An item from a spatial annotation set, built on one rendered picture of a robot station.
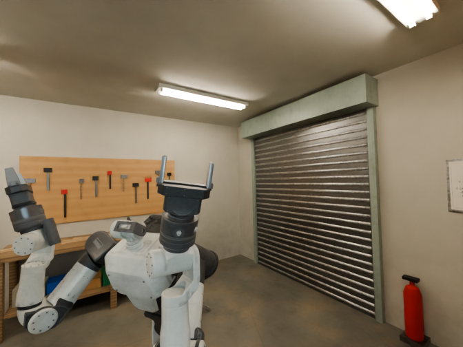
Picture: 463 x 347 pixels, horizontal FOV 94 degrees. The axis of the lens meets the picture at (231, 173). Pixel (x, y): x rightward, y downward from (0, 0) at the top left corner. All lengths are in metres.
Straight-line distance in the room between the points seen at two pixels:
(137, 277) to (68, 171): 3.00
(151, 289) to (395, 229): 2.51
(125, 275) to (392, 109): 2.77
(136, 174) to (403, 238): 3.58
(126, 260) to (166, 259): 0.36
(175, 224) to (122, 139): 3.38
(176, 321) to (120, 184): 3.25
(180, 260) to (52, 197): 3.28
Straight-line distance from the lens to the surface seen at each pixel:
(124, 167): 3.77
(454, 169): 2.70
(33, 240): 0.99
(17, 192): 1.02
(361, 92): 2.78
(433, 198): 2.76
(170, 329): 0.63
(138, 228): 0.83
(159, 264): 0.56
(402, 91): 2.93
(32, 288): 1.06
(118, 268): 0.93
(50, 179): 3.76
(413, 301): 2.87
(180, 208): 0.52
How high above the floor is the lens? 1.58
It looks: 2 degrees up
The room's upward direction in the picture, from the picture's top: 1 degrees counter-clockwise
